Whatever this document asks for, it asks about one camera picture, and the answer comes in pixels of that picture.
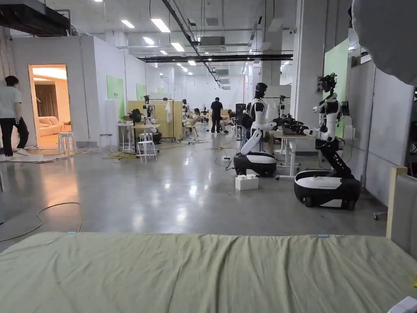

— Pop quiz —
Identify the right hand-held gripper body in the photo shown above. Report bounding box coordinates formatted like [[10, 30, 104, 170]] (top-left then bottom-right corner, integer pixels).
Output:
[[387, 295, 417, 313]]

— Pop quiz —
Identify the black-headed robot, wheeled base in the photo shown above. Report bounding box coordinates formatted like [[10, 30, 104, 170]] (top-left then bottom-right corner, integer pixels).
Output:
[[294, 73, 362, 209]]

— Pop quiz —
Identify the white desk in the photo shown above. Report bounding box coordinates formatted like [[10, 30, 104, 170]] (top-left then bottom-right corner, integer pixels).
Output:
[[273, 130, 327, 181]]

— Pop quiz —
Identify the white block box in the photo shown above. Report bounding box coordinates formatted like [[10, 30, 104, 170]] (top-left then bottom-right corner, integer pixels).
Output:
[[235, 174, 259, 191]]

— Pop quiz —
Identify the bed with pale green sheet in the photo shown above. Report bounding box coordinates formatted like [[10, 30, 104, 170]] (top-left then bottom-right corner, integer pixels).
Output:
[[0, 231, 417, 313]]

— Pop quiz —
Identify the white humanoid robot, wheeled base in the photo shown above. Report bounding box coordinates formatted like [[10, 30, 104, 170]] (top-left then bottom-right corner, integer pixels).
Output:
[[233, 82, 278, 178]]

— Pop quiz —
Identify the white round stool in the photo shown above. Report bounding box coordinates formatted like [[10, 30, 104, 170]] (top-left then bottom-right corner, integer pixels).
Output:
[[136, 140, 158, 163], [57, 132, 77, 156]]

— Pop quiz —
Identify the white robot at small table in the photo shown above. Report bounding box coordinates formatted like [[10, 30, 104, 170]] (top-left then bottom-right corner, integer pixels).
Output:
[[128, 95, 162, 145]]

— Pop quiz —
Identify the grey-topped round stool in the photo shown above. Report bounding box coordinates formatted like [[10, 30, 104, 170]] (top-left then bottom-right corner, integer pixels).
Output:
[[99, 133, 114, 153]]

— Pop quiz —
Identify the cream sofa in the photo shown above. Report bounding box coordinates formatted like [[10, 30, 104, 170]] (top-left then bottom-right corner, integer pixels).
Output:
[[39, 116, 71, 137]]

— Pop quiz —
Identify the grey padded headboard, wooden frame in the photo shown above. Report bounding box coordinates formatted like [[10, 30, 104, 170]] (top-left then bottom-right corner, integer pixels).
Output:
[[386, 166, 417, 252]]

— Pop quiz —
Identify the yellow floor cable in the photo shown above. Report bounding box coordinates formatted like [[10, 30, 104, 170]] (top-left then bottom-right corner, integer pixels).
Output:
[[103, 151, 141, 161]]

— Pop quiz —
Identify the black floor cable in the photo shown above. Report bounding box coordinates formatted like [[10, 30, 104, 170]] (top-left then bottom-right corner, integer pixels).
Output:
[[0, 202, 82, 242]]

